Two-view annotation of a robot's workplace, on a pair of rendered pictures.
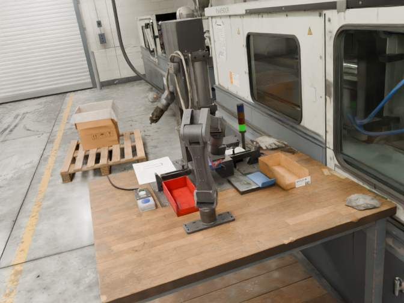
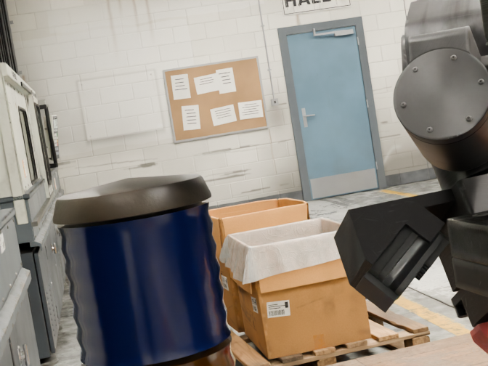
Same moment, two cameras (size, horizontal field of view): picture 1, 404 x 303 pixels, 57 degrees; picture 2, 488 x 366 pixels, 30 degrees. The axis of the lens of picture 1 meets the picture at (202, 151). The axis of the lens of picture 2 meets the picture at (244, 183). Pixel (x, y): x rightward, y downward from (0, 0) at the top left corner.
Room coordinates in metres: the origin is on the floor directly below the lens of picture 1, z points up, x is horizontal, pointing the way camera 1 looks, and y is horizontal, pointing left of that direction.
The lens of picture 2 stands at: (2.13, -0.19, 1.21)
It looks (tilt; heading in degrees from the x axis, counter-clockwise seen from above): 4 degrees down; 183
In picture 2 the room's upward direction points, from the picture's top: 9 degrees counter-clockwise
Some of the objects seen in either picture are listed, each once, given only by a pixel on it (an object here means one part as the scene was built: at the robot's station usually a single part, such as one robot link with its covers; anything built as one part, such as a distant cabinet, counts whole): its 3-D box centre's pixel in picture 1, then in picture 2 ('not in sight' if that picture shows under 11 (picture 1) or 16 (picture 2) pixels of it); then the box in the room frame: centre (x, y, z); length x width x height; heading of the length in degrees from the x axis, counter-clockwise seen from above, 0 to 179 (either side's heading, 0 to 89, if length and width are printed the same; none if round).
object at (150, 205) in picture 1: (146, 207); not in sight; (1.46, 0.28, 0.90); 0.07 x 0.07 x 0.06; 16
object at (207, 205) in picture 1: (205, 198); not in sight; (1.27, 0.01, 1.00); 0.09 x 0.06 x 0.06; 71
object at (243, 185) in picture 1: (250, 181); not in sight; (1.55, -0.21, 0.91); 0.17 x 0.16 x 0.02; 106
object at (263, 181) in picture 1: (260, 177); not in sight; (1.54, -0.25, 0.93); 0.15 x 0.07 x 0.03; 19
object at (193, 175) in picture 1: (211, 169); not in sight; (1.69, -0.03, 0.94); 0.20 x 0.10 x 0.07; 106
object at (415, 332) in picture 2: not in sight; (287, 338); (-2.36, -0.34, 0.07); 1.20 x 1.00 x 0.14; 17
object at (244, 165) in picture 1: (211, 172); not in sight; (1.77, -0.04, 0.88); 0.65 x 0.50 x 0.03; 106
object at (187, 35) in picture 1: (189, 65); not in sight; (1.81, 0.00, 1.44); 0.17 x 0.13 x 0.42; 16
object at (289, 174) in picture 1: (283, 171); not in sight; (1.58, -0.37, 0.93); 0.25 x 0.13 x 0.08; 16
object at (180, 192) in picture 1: (182, 195); not in sight; (1.48, 0.11, 0.93); 0.25 x 0.12 x 0.06; 16
